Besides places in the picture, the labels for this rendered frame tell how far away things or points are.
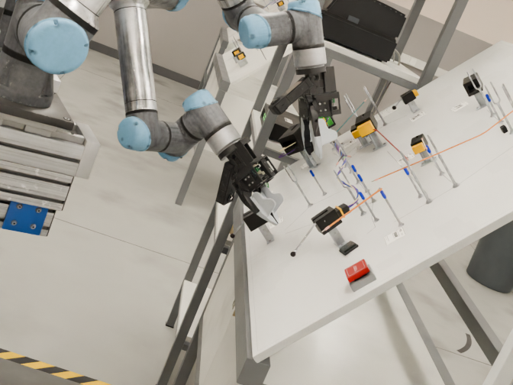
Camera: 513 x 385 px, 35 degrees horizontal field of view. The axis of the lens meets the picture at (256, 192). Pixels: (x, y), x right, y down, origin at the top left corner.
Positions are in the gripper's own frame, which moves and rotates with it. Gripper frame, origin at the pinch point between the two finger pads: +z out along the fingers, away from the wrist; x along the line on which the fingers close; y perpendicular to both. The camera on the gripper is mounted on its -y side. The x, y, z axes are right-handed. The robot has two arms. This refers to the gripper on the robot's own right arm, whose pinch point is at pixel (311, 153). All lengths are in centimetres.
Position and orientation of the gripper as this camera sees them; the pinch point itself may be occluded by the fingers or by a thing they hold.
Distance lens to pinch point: 191.5
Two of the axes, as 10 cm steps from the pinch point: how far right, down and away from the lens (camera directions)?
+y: 9.6, -1.7, 2.1
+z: 1.2, 9.7, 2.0
